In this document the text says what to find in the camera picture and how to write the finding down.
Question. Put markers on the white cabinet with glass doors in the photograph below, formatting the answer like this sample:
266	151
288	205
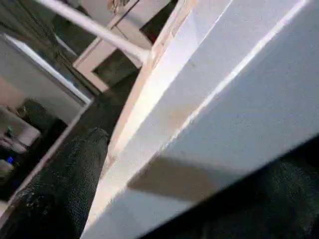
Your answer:
124	30

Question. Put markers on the white plastic table leg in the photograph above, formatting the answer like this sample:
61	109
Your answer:
94	30

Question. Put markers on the white plastic table top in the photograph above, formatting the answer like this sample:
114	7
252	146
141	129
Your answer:
224	99

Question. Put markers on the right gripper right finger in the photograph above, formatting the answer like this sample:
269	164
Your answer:
294	209

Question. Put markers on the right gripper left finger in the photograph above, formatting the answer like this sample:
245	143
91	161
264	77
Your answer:
60	194

